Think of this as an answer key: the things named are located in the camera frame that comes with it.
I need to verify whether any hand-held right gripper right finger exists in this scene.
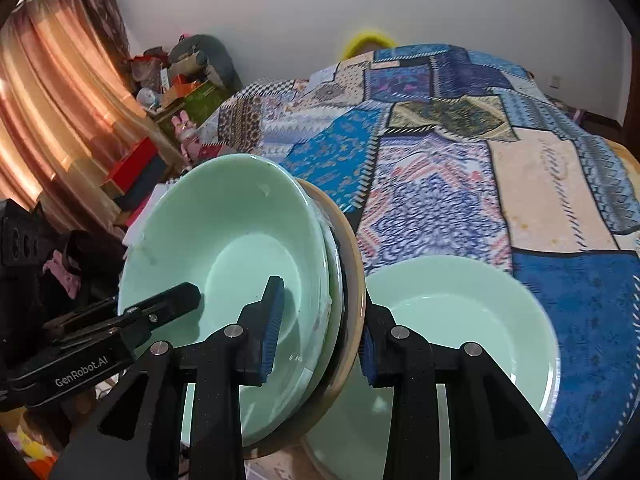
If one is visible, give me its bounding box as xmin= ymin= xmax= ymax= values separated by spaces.
xmin=361 ymin=300 xmax=578 ymax=480

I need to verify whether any orange sheer curtain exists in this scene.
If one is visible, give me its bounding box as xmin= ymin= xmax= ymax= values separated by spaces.
xmin=0 ymin=0 xmax=151 ymax=221

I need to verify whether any green patterned box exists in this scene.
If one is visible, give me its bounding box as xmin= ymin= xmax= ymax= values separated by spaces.
xmin=157 ymin=80 xmax=233 ymax=128

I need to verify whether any pink bowl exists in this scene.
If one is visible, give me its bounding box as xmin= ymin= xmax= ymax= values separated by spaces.
xmin=245 ymin=177 xmax=368 ymax=461

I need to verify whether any red box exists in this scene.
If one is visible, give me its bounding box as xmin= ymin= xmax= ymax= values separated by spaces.
xmin=100 ymin=137 xmax=163 ymax=196

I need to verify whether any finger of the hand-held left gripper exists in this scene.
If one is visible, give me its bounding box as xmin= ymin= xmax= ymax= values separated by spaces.
xmin=42 ymin=282 xmax=202 ymax=361

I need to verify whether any dark brown side curtain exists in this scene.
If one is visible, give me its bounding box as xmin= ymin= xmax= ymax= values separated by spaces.
xmin=75 ymin=0 xmax=133 ymax=61

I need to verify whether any patchwork printed blanket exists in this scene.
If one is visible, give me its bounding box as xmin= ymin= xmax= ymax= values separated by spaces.
xmin=192 ymin=42 xmax=640 ymax=478

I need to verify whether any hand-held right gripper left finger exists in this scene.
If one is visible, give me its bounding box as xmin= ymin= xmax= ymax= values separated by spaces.
xmin=50 ymin=275 xmax=286 ymax=480

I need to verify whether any dark blue box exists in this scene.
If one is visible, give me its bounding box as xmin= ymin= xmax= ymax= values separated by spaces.
xmin=112 ymin=157 xmax=173 ymax=211

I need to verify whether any red bag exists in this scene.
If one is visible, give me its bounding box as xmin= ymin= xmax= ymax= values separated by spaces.
xmin=131 ymin=47 xmax=168 ymax=86

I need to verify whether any beige blanket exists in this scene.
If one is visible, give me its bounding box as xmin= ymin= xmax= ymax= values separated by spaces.
xmin=607 ymin=137 xmax=640 ymax=171

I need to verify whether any pink bunny toy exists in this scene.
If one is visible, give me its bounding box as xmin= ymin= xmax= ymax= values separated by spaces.
xmin=171 ymin=112 xmax=198 ymax=161

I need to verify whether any pink cloth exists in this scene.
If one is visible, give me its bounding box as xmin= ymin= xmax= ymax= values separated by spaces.
xmin=42 ymin=247 xmax=83 ymax=298

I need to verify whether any white bowl with black spots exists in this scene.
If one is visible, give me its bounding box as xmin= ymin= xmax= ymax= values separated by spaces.
xmin=295 ymin=180 xmax=348 ymax=411

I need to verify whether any light green bowl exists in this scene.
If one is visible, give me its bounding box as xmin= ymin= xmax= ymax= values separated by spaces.
xmin=117 ymin=154 xmax=331 ymax=448

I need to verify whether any orange box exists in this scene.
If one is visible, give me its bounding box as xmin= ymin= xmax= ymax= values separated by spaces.
xmin=162 ymin=80 xmax=201 ymax=108

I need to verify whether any colourful printed cloth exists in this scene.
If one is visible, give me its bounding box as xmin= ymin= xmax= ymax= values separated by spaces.
xmin=10 ymin=422 xmax=53 ymax=466

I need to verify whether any light green plate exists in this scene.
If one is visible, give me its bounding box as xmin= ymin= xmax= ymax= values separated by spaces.
xmin=302 ymin=255 xmax=561 ymax=480

